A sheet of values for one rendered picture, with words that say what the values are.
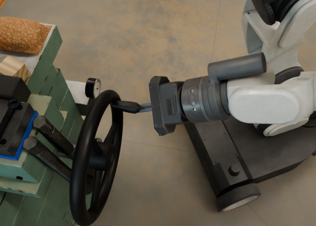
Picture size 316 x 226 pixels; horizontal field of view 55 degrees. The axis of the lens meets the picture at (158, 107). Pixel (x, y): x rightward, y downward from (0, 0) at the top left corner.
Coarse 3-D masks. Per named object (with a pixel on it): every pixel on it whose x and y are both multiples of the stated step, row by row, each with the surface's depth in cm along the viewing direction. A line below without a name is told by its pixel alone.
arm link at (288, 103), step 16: (304, 80) 47; (240, 96) 49; (256, 96) 48; (272, 96) 47; (288, 96) 46; (304, 96) 47; (240, 112) 51; (256, 112) 50; (272, 112) 49; (288, 112) 48; (304, 112) 48
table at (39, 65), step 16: (48, 48) 72; (32, 64) 67; (48, 64) 73; (32, 80) 67; (64, 112) 65; (64, 128) 64; (0, 176) 58; (48, 176) 60; (16, 192) 57; (32, 192) 56
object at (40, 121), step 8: (40, 120) 52; (48, 120) 54; (40, 128) 52; (48, 128) 53; (48, 136) 55; (56, 136) 57; (24, 144) 50; (32, 144) 50; (40, 144) 51; (56, 144) 59; (64, 144) 61; (32, 152) 51; (40, 152) 52; (48, 152) 55; (64, 152) 63; (40, 160) 55; (48, 160) 55; (56, 160) 58; (72, 160) 69; (56, 168) 59; (64, 168) 62; (88, 168) 76; (64, 176) 64; (88, 176) 85; (88, 184) 82; (88, 192) 78
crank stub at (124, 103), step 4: (112, 104) 64; (116, 104) 64; (120, 104) 64; (124, 104) 64; (128, 104) 64; (132, 104) 64; (136, 104) 64; (116, 108) 64; (120, 108) 64; (124, 108) 64; (128, 108) 63; (132, 108) 63; (136, 108) 63; (128, 112) 64; (132, 112) 64; (136, 112) 64
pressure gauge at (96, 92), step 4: (88, 80) 91; (92, 80) 91; (96, 80) 91; (88, 84) 90; (92, 84) 90; (96, 84) 92; (100, 84) 95; (88, 88) 90; (92, 88) 90; (96, 88) 93; (100, 88) 96; (88, 92) 91; (92, 92) 90; (96, 92) 93; (88, 96) 92; (92, 96) 91; (96, 96) 94
